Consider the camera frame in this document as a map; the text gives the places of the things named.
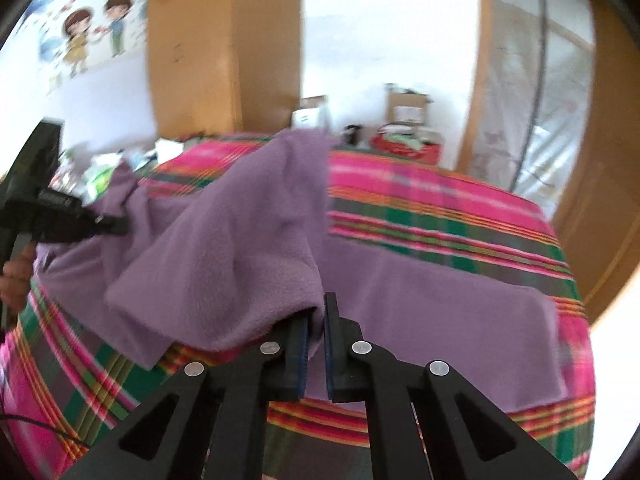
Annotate cartoon couple wall sticker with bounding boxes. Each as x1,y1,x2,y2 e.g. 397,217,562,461
30,0,151,96

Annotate wooden door frame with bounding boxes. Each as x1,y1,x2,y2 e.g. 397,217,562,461
455,0,496,176

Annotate brown cardboard box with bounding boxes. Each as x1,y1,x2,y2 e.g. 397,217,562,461
385,82,433,126

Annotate purple knit sweater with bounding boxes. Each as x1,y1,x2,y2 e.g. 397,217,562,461
32,127,563,411

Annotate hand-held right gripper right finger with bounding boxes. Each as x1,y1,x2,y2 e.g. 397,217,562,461
322,291,576,480

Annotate black cable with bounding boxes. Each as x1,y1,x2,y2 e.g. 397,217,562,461
0,412,91,448

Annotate pink green plaid blanket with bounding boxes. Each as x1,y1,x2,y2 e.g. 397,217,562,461
0,132,596,480

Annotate red patterned box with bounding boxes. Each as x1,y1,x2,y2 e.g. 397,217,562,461
370,127,443,166

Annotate wooden wardrobe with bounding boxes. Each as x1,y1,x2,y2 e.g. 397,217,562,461
146,0,303,141

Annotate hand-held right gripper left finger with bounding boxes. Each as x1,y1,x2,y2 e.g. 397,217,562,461
62,310,311,480

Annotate white cardboard box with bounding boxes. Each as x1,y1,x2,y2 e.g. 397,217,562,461
291,95,333,131

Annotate person's left hand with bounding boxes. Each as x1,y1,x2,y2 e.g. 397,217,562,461
0,250,35,318

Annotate clear plastic door curtain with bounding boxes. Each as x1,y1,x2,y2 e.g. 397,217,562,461
470,0,596,221

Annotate cluttered side table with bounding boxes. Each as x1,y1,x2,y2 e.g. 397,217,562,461
55,135,186,201

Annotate wooden door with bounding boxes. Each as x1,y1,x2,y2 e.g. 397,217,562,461
550,10,640,321

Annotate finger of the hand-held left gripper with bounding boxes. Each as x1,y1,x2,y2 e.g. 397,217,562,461
80,205,129,242

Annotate black curtain pole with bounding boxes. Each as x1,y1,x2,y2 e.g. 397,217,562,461
510,0,551,196

